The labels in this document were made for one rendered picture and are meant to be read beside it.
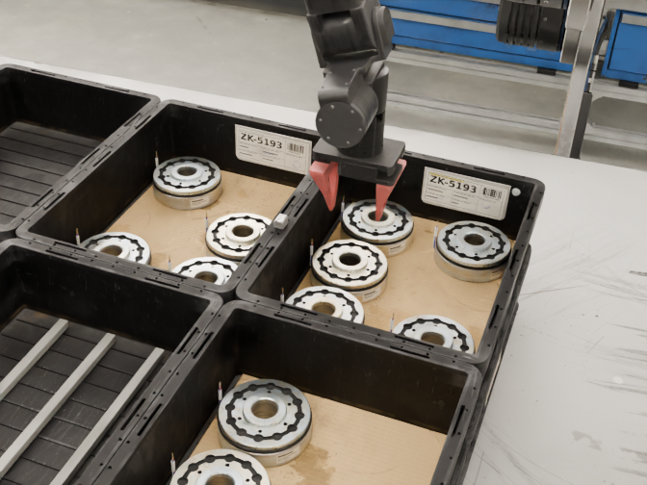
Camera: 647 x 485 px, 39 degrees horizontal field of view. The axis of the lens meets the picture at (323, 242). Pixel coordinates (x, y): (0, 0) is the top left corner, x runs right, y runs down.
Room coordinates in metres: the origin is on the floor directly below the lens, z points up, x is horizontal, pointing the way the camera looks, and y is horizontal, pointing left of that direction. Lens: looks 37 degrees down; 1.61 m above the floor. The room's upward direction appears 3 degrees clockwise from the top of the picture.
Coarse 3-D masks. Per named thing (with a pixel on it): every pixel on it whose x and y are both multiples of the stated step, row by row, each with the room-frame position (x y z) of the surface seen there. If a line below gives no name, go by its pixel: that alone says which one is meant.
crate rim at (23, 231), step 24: (144, 120) 1.20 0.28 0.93; (240, 120) 1.22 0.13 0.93; (264, 120) 1.22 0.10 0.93; (120, 144) 1.13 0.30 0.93; (96, 168) 1.06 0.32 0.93; (72, 192) 1.00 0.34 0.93; (48, 240) 0.89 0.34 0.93; (264, 240) 0.91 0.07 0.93; (120, 264) 0.85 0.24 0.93; (144, 264) 0.85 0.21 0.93; (240, 264) 0.86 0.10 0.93; (216, 288) 0.81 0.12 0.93
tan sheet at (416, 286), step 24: (336, 240) 1.06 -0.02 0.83; (432, 240) 1.07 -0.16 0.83; (408, 264) 1.01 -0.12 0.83; (432, 264) 1.01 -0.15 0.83; (408, 288) 0.95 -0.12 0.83; (432, 288) 0.96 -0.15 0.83; (456, 288) 0.96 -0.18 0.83; (480, 288) 0.96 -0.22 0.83; (384, 312) 0.90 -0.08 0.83; (408, 312) 0.90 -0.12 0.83; (432, 312) 0.91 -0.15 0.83; (456, 312) 0.91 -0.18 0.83; (480, 312) 0.91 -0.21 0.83; (480, 336) 0.86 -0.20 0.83
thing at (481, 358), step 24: (456, 168) 1.11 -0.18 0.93; (480, 168) 1.11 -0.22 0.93; (312, 192) 1.02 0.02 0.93; (288, 216) 0.97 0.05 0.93; (528, 216) 1.01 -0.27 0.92; (528, 240) 0.94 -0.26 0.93; (264, 264) 0.86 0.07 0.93; (240, 288) 0.82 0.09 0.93; (504, 288) 0.84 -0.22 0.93; (288, 312) 0.78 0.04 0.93; (312, 312) 0.78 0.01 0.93; (504, 312) 0.80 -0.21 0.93; (384, 336) 0.75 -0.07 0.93; (480, 360) 0.71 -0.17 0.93
